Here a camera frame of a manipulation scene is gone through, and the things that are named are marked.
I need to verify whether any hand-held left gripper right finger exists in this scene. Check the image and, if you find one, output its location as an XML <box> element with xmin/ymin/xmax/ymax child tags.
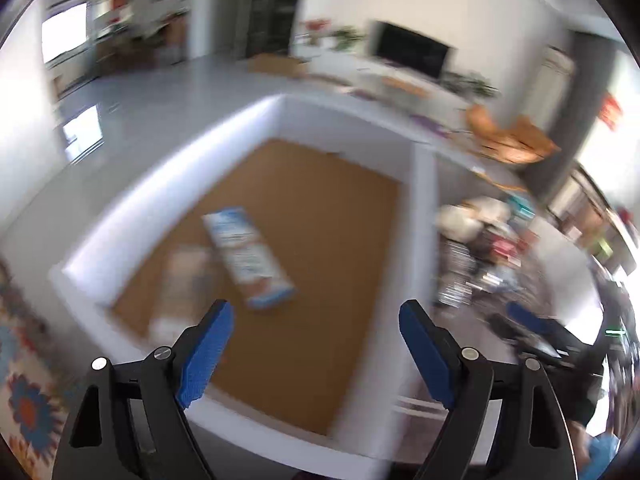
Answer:
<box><xmin>398</xmin><ymin>299</ymin><xmax>578</xmax><ymax>480</ymax></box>

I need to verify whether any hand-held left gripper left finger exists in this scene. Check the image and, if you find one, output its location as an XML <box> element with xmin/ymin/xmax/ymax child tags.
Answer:
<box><xmin>52</xmin><ymin>299</ymin><xmax>236</xmax><ymax>480</ymax></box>

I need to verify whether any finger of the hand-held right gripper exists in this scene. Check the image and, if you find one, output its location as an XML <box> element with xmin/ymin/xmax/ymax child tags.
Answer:
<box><xmin>506</xmin><ymin>301</ymin><xmax>567</xmax><ymax>342</ymax></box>
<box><xmin>487</xmin><ymin>312</ymin><xmax>532</xmax><ymax>349</ymax></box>

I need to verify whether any blue and white carton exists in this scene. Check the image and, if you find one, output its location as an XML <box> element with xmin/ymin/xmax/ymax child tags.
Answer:
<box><xmin>201</xmin><ymin>206</ymin><xmax>300</xmax><ymax>311</ymax></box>

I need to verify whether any white box container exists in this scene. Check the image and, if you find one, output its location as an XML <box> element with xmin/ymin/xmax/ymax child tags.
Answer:
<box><xmin>47</xmin><ymin>92</ymin><xmax>442</xmax><ymax>466</ymax></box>

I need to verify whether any pile of assorted household clutter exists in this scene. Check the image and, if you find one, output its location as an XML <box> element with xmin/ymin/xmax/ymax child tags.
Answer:
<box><xmin>440</xmin><ymin>220</ymin><xmax>543</xmax><ymax>308</ymax></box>

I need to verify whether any beige packet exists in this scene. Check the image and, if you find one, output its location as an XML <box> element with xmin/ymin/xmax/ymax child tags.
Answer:
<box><xmin>149</xmin><ymin>245</ymin><xmax>222</xmax><ymax>346</ymax></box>

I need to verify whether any orange lounge chair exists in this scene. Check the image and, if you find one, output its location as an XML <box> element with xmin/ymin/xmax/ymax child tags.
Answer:
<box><xmin>466</xmin><ymin>104</ymin><xmax>562</xmax><ymax>164</ymax></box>

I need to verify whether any patterned floral rug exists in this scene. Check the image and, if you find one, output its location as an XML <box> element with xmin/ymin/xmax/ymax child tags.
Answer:
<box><xmin>0</xmin><ymin>260</ymin><xmax>72</xmax><ymax>467</ymax></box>

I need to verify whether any grey curtain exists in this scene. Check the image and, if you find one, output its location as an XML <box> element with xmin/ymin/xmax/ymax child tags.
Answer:
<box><xmin>520</xmin><ymin>30</ymin><xmax>617</xmax><ymax>203</ymax></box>

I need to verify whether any broad leaf potted plant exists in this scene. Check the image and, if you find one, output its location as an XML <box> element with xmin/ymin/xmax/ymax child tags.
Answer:
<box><xmin>444</xmin><ymin>71</ymin><xmax>499</xmax><ymax>99</ymax></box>

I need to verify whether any wooden bench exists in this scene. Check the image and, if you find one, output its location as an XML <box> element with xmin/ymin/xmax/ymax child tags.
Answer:
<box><xmin>381</xmin><ymin>73</ymin><xmax>432</xmax><ymax>99</ymax></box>

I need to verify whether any white television cabinet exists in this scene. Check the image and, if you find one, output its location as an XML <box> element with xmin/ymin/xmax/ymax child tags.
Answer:
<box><xmin>292</xmin><ymin>40</ymin><xmax>478</xmax><ymax>128</ymax></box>

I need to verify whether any brown cardboard box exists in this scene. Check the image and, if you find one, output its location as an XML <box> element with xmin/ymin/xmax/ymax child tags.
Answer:
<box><xmin>249</xmin><ymin>53</ymin><xmax>309</xmax><ymax>79</ymax></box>

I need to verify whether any black flat television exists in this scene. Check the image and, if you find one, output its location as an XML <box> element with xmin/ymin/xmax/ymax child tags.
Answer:
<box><xmin>369</xmin><ymin>20</ymin><xmax>454</xmax><ymax>82</ymax></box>

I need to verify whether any bushy green potted plant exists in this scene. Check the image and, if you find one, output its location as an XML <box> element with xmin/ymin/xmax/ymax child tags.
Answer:
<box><xmin>331</xmin><ymin>26</ymin><xmax>364</xmax><ymax>52</ymax></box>

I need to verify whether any red flower bouquet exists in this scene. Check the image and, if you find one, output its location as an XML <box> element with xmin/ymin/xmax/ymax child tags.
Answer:
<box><xmin>301</xmin><ymin>18</ymin><xmax>332</xmax><ymax>44</ymax></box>

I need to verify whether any red wall hanging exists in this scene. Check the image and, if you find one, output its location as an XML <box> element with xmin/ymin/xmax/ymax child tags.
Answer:
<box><xmin>599</xmin><ymin>93</ymin><xmax>624</xmax><ymax>132</ymax></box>

